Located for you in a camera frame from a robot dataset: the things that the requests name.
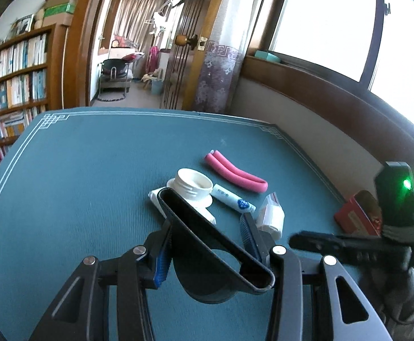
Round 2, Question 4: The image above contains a teal box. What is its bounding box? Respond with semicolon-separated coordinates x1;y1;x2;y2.
254;50;282;64

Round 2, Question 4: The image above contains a window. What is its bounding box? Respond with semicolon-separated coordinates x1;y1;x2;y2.
244;0;414;139

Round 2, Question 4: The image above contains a person's right hand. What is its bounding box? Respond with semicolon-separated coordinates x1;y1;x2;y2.
361;265;414;327

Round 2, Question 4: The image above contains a wooden bookshelf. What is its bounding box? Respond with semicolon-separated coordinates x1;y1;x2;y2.
0;23;69;178

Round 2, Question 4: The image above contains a white toothpaste tube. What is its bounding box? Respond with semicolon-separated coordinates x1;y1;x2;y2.
212;184;256;214

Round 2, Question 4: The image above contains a red cardboard box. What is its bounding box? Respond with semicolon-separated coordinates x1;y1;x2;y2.
334;190;385;237

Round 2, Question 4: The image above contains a wooden door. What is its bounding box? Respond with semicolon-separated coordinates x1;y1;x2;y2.
161;0;232;111

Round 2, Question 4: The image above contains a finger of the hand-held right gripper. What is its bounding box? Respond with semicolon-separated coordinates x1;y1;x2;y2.
288;231;346;254

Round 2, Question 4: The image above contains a wooden door frame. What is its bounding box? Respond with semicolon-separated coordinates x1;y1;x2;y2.
65;0;122;109

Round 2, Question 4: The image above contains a white jar lid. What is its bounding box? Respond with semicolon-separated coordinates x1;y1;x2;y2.
167;168;215;208

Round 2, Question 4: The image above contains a green desktop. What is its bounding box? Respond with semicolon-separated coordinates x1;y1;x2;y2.
0;107;350;341

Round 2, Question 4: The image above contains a beige curtain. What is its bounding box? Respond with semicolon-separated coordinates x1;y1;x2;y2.
113;0;190;75

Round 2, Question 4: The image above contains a brown cardboard carton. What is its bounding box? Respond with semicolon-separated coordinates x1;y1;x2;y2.
42;12;74;27

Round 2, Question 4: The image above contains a black chair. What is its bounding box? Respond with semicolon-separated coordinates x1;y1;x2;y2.
99;59;133;95

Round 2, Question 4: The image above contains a green flat box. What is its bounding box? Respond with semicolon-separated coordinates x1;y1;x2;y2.
44;0;80;15

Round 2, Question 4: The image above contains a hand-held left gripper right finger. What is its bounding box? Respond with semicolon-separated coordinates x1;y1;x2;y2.
239;212;394;341

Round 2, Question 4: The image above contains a clear plastic packet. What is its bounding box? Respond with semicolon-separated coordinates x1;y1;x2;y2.
255;192;286;240

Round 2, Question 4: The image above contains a wooden wall panel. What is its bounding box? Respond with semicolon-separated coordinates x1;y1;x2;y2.
241;55;414;199

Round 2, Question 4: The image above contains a patterned purple curtain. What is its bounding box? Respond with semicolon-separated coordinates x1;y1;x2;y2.
193;0;273;112

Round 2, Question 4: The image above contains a photo frame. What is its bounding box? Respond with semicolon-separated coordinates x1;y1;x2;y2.
13;14;35;34

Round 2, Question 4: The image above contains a pink foam hair curler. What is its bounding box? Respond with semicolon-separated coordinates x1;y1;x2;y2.
204;149;269;194

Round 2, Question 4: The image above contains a black plastic funnel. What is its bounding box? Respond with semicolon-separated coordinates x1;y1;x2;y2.
156;188;277;304

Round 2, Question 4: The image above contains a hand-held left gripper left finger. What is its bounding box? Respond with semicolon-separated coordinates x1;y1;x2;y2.
28;217;174;341

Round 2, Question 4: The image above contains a flat white tube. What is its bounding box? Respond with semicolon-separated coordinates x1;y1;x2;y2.
148;186;218;225

